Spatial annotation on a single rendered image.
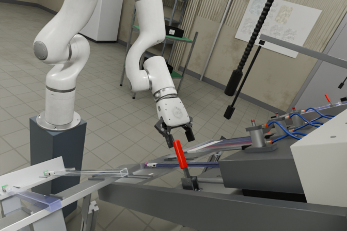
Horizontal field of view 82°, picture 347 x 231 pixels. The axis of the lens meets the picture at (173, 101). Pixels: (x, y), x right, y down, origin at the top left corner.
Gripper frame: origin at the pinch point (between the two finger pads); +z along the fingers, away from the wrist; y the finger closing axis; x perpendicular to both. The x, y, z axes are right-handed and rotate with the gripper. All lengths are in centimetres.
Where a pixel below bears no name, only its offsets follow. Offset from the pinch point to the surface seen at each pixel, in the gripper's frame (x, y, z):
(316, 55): -42.4, 11.2, -6.8
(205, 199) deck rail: -24.2, -21.0, 12.0
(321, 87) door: 35, 395, -21
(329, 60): -44.0, 11.1, -4.5
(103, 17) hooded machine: 297, 162, -352
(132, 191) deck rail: 0.8, -21.0, 8.5
